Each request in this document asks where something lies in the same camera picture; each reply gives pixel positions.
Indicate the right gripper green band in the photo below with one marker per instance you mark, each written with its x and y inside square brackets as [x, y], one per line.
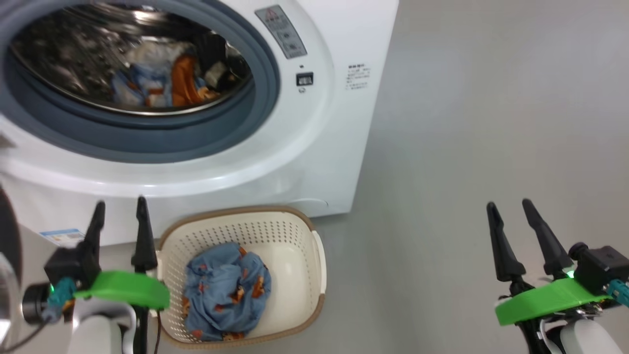
[550, 297]

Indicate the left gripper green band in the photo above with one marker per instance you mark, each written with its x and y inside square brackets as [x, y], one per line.
[128, 290]

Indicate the black round glass washer door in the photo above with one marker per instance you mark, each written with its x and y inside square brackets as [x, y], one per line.
[10, 231]

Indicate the blue printed garment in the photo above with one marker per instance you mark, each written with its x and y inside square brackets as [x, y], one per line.
[221, 295]

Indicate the white and orange printed garment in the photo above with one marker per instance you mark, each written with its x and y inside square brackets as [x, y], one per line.
[184, 81]

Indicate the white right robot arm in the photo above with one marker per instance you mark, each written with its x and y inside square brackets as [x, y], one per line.
[585, 339]

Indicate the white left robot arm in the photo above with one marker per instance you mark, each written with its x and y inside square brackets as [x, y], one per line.
[98, 334]

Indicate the stainless steel washing machine drum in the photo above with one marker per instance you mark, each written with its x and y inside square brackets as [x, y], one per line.
[64, 54]

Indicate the white front-load washing machine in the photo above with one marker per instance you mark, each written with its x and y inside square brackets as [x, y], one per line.
[314, 162]

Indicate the blue energy label sticker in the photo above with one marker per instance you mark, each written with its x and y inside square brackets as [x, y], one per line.
[61, 237]

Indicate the cream laundry basket brown rim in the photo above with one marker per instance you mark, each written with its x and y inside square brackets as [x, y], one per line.
[295, 275]

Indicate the round white filter cover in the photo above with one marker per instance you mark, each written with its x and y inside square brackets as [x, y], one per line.
[314, 203]

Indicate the grey warning sticker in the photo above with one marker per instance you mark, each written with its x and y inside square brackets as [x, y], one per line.
[282, 32]

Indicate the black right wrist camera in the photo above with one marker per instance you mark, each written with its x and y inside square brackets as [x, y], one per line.
[602, 268]

